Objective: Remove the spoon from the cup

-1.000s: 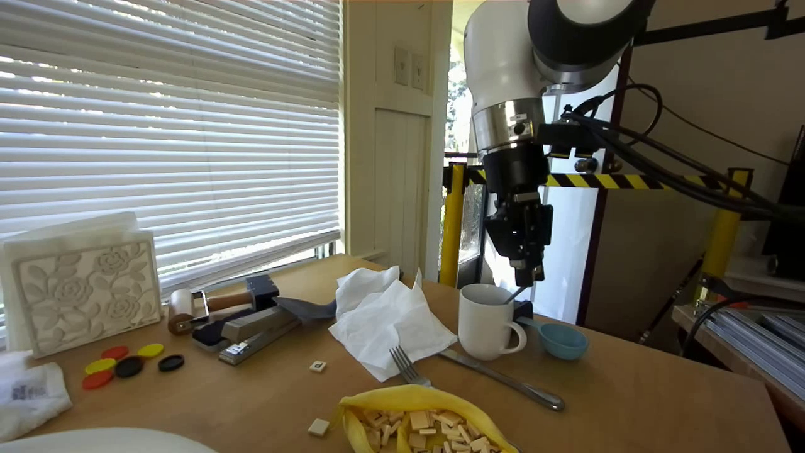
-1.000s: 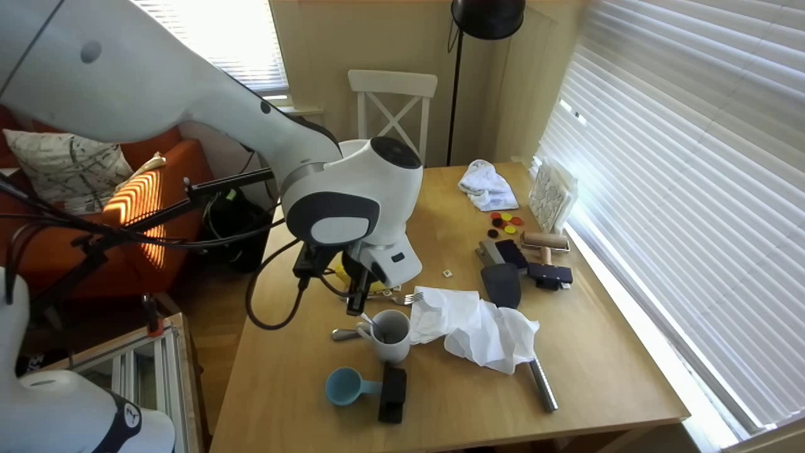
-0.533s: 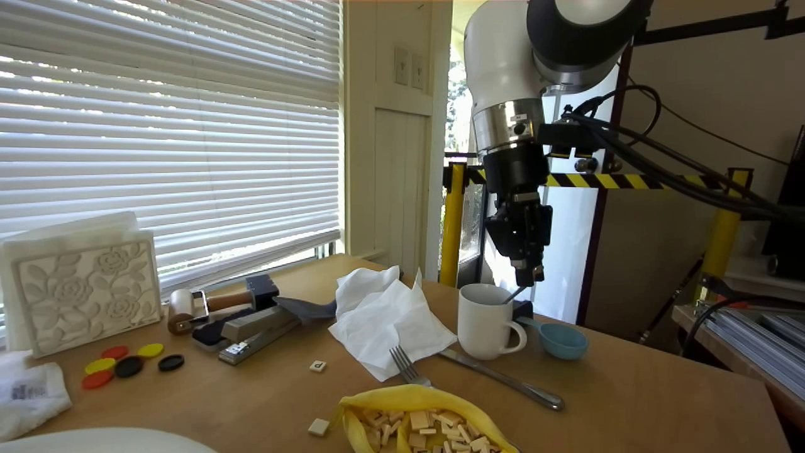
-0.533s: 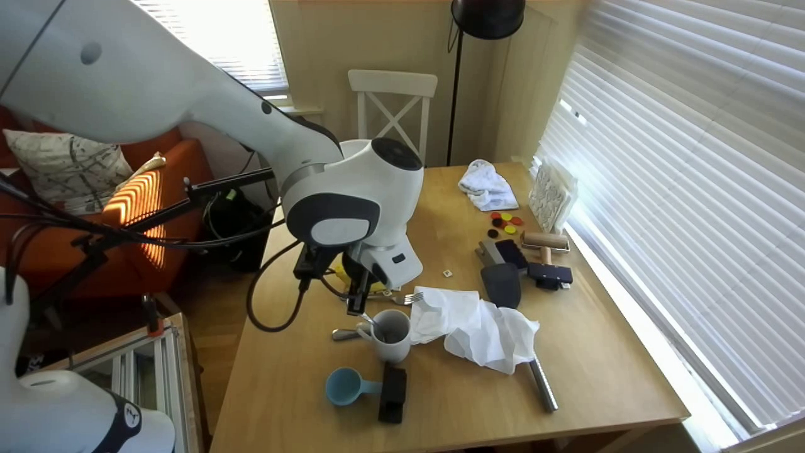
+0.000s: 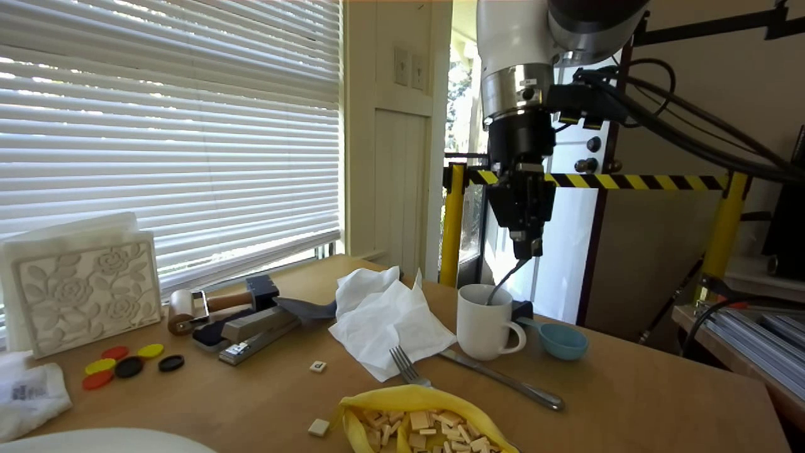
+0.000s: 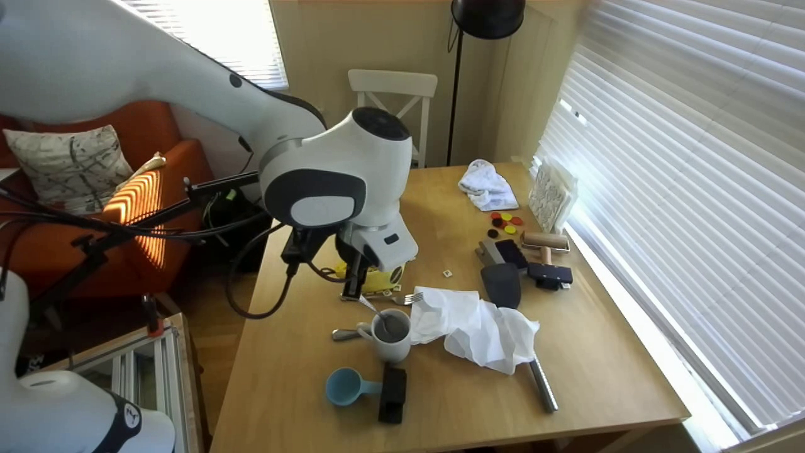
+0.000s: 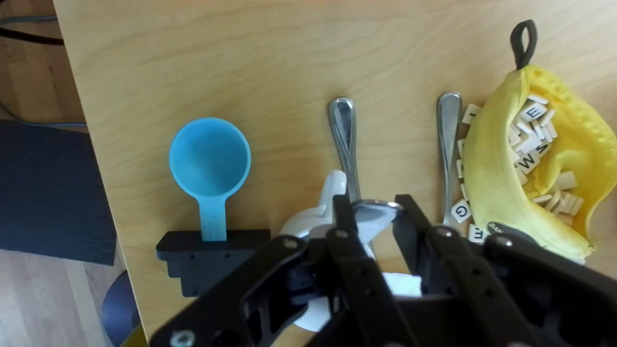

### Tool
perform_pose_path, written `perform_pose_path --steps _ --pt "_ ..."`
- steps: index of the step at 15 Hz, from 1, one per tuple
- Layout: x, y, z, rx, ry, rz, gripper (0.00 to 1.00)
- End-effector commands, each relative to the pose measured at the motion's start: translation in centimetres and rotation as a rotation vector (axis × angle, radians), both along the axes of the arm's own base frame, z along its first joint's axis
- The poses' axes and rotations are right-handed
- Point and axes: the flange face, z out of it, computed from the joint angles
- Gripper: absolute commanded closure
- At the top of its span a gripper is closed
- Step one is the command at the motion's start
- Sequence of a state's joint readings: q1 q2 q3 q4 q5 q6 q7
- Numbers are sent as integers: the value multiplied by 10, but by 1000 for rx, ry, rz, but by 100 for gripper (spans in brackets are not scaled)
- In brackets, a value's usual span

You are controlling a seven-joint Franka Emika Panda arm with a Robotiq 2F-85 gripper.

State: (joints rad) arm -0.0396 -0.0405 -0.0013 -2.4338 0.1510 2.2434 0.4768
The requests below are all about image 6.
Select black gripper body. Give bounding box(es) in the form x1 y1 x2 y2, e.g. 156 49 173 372
335 229 398 278

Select silver metal spoon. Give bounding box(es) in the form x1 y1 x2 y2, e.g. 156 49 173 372
326 295 389 344

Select blue plastic measuring cup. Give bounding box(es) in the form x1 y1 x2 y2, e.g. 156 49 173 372
321 366 385 410

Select yellow bag of letter tiles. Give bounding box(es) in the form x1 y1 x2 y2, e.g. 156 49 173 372
338 261 404 296

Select white ceramic mug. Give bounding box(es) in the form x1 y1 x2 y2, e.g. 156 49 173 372
358 307 416 366

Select black rectangular block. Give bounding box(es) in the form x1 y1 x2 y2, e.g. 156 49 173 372
374 362 409 425

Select crumpled white napkin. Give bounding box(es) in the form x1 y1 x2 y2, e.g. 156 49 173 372
408 284 541 377

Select black box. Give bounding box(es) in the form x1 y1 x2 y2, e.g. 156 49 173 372
477 261 524 310

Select flat black device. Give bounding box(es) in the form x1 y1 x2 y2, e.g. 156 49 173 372
492 237 534 271

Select white wooden chair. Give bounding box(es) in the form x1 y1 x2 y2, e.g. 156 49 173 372
348 67 441 171

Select small black block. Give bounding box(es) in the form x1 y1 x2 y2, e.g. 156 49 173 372
526 261 575 295

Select white floral napkin holder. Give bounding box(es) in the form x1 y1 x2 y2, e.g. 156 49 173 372
528 158 580 237

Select white wooden rack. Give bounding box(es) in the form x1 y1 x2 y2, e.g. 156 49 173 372
45 313 204 453

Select silver metal bar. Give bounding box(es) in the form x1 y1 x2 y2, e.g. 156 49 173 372
521 356 561 416

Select orange striped cushion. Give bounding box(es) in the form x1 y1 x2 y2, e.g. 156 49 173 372
104 148 172 223

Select orange sofa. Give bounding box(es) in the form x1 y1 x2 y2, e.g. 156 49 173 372
0 99 217 300

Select white window blinds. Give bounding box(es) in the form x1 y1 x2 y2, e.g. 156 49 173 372
536 0 805 437
116 0 292 91

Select black floor lamp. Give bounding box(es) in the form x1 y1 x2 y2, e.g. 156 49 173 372
446 0 528 168

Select patterned grey cushion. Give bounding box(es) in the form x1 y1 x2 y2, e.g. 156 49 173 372
0 124 135 218

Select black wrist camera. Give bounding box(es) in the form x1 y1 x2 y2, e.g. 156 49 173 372
280 223 335 271

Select black cable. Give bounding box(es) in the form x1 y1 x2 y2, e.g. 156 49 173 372
224 221 296 322

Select black camera stand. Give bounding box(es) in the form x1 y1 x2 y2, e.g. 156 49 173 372
0 171 262 313

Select wooden handled roller tool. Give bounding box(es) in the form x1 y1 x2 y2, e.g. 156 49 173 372
517 229 573 255

